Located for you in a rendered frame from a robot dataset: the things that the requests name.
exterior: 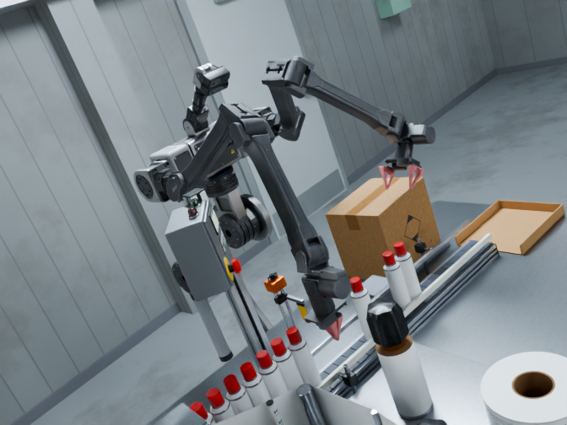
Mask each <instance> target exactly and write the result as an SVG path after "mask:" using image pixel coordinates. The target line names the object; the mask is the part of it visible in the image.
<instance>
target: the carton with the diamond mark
mask: <svg viewBox="0 0 567 425"><path fill-rule="evenodd" d="M325 215H326V218H327V222H328V224H329V227H330V230H331V232H332V237H333V239H334V241H335V244H336V246H337V251H338V254H339V255H340V258H341V261H342V263H343V268H344V270H345V271H346V273H347V277H359V278H361V279H368V278H369V277H371V276H372V275H376V276H379V277H386V275H385V272H384V270H383V266H384V265H385V262H384V260H383V256H382V254H383V253H384V252H386V251H389V250H390V251H392V252H393V255H394V257H395V256H396V252H395V250H394V247H393V245H394V244H395V243H396V242H403V243H404V245H405V248H406V251H407V252H408V253H410V254H411V257H412V260H413V264H414V263H415V262H416V261H418V260H419V259H420V258H421V254H420V253H416V251H415V249H414V246H415V245H416V244H417V240H416V237H419V238H420V241H421V242H424V243H425V244H426V247H431V248H433V247H435V246H436V245H437V244H438V243H440V235H439V231H438V229H437V225H436V222H435V216H434V214H433V210H432V207H431V204H430V200H429V195H428V192H427V189H426V185H425V183H424V177H420V178H419V179H418V181H417V182H416V184H415V186H414V188H413V189H412V190H411V189H409V177H392V180H391V184H390V186H389V189H388V190H387V189H385V186H384V181H383V178H375V179H370V180H368V181H367V182H365V183H364V184H363V185H362V186H361V187H360V188H359V189H357V190H356V191H354V192H353V193H352V194H351V195H349V196H348V197H346V198H345V199H344V200H343V201H341V202H340V203H339V204H337V205H336V206H335V207H334V208H333V209H332V210H330V211H329V212H327V213H326V214H325Z"/></svg>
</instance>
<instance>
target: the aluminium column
mask: <svg viewBox="0 0 567 425"><path fill-rule="evenodd" d="M182 197H183V199H184V202H185V204H186V205H189V204H190V200H191V199H193V198H196V199H198V200H199V201H203V200H206V201H209V200H208V196H207V194H206V192H205V190H204V189H200V188H195V189H193V190H192V191H189V192H187V193H186V194H185V195H183V196H182ZM225 295H226V297H227V299H228V300H229V304H230V306H231V308H232V310H233V312H234V314H235V318H236V319H237V321H238V324H239V326H240V328H241V331H242V333H243V335H244V337H245V339H246V342H247V345H248V347H249V348H250V350H251V354H252V356H253V357H254V360H255V362H256V365H257V367H258V369H259V368H260V365H259V362H258V361H257V357H256V355H257V353H258V352H260V351H261V350H267V351H268V353H269V355H270V357H271V359H272V361H273V355H274V352H273V350H272V347H271V345H270V343H269V340H268V339H267V335H266V333H265V331H264V329H263V327H262V323H261V321H260V319H259V317H258V315H257V312H256V310H255V307H254V305H253V303H252V301H251V297H250V295H249V293H248V291H247V289H246V285H245V284H244V282H243V279H242V277H241V275H240V273H239V274H236V273H235V272H234V286H231V289H230V290H229V291H226V292H225Z"/></svg>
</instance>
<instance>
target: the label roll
mask: <svg viewBox="0 0 567 425"><path fill-rule="evenodd" d="M480 389H481V394H482V397H483V403H484V406H485V409H486V412H487V415H488V419H489V424H490V425H567V358H566V357H563V356H560V355H558V354H554V353H550V352H522V353H517V354H514V355H511V356H509V357H506V358H503V359H501V360H499V361H498V362H497V363H495V364H494V365H492V366H491V367H490V368H489V369H488V370H487V371H486V373H485V374H484V376H483V378H482V381H481V386H480Z"/></svg>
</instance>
